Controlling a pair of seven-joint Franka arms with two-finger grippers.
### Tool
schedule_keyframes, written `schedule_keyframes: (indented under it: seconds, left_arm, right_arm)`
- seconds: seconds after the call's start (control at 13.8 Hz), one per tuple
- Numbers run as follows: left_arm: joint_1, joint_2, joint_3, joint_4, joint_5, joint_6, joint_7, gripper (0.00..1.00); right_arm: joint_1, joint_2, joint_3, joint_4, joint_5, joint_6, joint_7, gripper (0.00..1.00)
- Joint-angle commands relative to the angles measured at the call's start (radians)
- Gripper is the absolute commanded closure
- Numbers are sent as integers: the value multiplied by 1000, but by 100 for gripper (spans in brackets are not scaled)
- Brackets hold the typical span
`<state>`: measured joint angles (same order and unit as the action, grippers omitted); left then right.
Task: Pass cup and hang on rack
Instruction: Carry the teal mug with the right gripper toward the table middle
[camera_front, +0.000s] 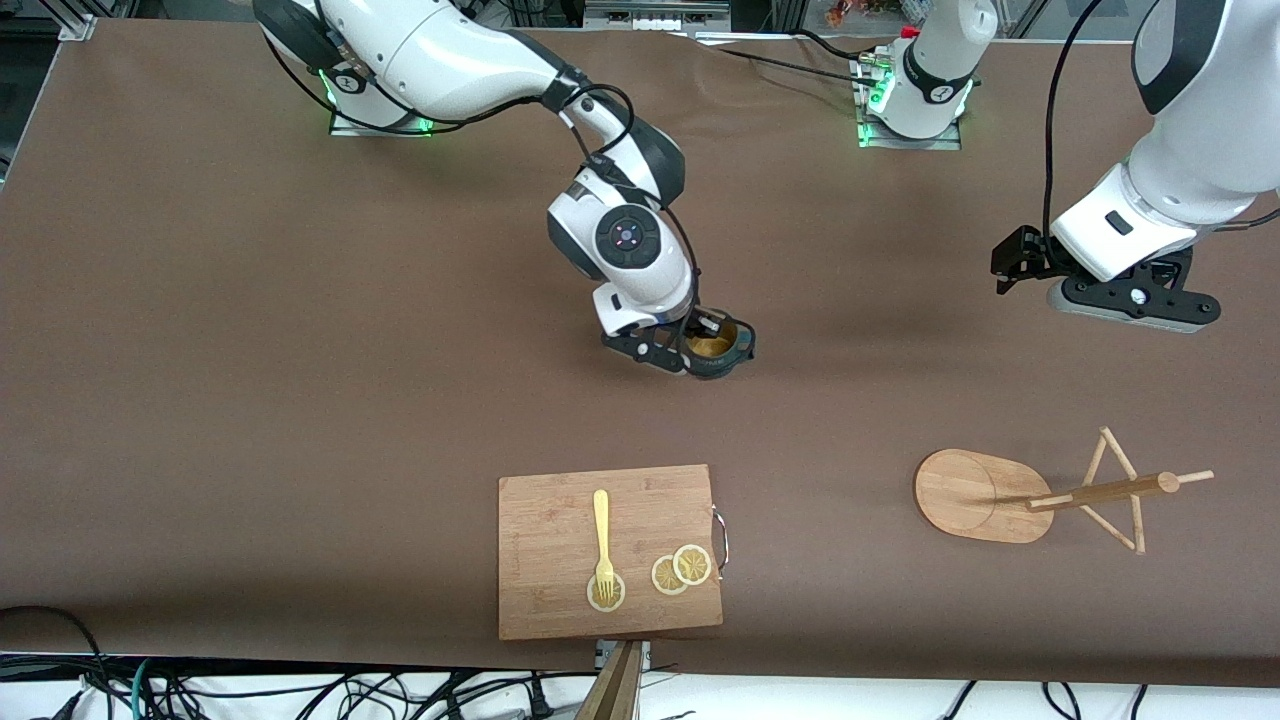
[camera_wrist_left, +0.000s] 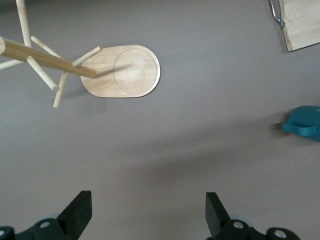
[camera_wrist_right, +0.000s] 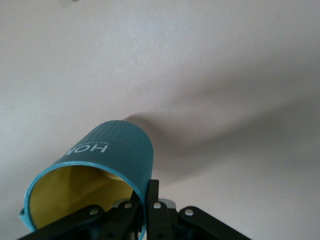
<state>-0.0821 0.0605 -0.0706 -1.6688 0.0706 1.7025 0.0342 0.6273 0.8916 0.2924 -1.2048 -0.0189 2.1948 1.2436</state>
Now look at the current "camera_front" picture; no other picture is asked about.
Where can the dark teal mug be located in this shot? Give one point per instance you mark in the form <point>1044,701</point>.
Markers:
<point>712,348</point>

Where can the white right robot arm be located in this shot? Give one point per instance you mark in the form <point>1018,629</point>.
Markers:
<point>450,50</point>

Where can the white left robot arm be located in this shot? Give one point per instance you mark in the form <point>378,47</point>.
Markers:
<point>940,60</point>

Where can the wooden cup rack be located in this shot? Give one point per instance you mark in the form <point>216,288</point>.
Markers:
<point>970,495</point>

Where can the yellow plastic fork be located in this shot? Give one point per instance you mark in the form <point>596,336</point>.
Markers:
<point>601,520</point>

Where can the lemon slice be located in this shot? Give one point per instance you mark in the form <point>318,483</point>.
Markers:
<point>662,578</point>
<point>692,565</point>
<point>616,598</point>

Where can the wooden cutting board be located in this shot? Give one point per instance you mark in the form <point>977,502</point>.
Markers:
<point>550,530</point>

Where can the white power strip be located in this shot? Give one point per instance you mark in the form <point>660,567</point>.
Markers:
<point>655,15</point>

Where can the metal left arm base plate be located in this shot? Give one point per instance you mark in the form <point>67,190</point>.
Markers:
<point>910,143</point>

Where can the small metal bracket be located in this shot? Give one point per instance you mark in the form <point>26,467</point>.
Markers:
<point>645,655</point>

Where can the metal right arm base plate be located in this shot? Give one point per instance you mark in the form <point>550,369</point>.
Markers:
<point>380,131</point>

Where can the wooden post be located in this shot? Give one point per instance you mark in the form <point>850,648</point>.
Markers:
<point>612,690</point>

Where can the aluminium frame profile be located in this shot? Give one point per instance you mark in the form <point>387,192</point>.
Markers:
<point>78,25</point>

